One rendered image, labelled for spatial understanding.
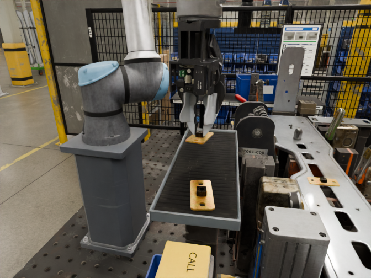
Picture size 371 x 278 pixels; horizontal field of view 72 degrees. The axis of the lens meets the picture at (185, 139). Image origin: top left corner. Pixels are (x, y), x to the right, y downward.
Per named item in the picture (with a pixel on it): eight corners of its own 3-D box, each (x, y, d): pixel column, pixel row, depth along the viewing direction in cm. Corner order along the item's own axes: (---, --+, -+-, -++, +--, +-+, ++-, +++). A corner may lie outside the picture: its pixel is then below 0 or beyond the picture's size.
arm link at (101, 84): (81, 104, 82) (74, 60, 77) (123, 100, 87) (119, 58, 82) (84, 115, 72) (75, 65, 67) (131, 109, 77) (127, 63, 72)
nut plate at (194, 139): (203, 144, 49) (203, 138, 49) (184, 142, 50) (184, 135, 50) (213, 133, 56) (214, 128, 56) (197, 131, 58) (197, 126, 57)
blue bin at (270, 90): (290, 101, 151) (294, 79, 146) (238, 101, 152) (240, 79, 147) (281, 95, 166) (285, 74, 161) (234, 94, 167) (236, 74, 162)
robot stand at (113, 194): (79, 247, 92) (58, 146, 77) (109, 210, 111) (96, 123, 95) (132, 258, 88) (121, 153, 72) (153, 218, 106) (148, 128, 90)
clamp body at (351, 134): (345, 201, 117) (366, 130, 104) (318, 198, 119) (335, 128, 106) (338, 190, 126) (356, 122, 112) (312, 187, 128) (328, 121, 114)
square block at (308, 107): (305, 164, 149) (317, 103, 135) (290, 162, 151) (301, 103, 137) (301, 157, 157) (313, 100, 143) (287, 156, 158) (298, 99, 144)
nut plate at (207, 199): (215, 210, 40) (215, 204, 40) (190, 210, 40) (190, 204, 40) (210, 181, 48) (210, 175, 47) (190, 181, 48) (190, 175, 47)
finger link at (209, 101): (195, 144, 48) (193, 96, 45) (204, 133, 53) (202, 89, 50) (211, 145, 47) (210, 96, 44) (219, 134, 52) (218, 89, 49)
